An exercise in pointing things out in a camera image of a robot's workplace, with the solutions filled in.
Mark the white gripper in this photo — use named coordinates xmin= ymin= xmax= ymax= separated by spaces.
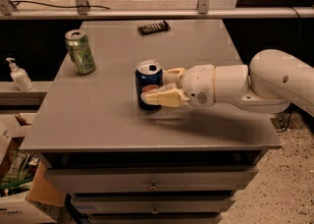
xmin=140 ymin=65 xmax=215 ymax=107

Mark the blue pepsi can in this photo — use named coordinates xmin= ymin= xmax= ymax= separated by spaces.
xmin=134 ymin=59 xmax=163 ymax=112

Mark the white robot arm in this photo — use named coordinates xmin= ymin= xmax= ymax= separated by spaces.
xmin=141 ymin=49 xmax=314 ymax=115

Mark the green soda can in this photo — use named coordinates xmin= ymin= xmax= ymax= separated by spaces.
xmin=65 ymin=29 xmax=96 ymax=75

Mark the grey drawer cabinet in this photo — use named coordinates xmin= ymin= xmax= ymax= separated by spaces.
xmin=19 ymin=19 xmax=283 ymax=224

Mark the top grey drawer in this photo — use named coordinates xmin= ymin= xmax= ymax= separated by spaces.
xmin=44 ymin=166 xmax=258 ymax=194

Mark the grey drawer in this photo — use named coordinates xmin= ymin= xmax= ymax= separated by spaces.
xmin=44 ymin=166 xmax=258 ymax=194
xmin=72 ymin=196 xmax=235 ymax=214
xmin=88 ymin=213 xmax=222 ymax=224

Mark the bottom grey drawer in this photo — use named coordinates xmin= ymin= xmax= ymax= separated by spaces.
xmin=88 ymin=213 xmax=222 ymax=224

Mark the middle grey drawer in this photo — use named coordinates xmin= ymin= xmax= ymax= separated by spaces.
xmin=72 ymin=196 xmax=235 ymax=214

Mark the white pump sanitizer bottle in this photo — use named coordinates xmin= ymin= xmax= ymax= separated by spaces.
xmin=6 ymin=57 xmax=33 ymax=91

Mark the cardboard box with trash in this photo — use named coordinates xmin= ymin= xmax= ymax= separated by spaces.
xmin=0 ymin=112 xmax=67 ymax=208

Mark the white box lower left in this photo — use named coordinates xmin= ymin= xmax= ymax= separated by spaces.
xmin=0 ymin=192 xmax=56 ymax=224

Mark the black cable on floor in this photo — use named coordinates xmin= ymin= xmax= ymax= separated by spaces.
xmin=275 ymin=106 xmax=294 ymax=134

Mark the black cable on ledge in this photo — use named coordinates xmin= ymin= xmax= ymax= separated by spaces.
xmin=9 ymin=0 xmax=112 ymax=10

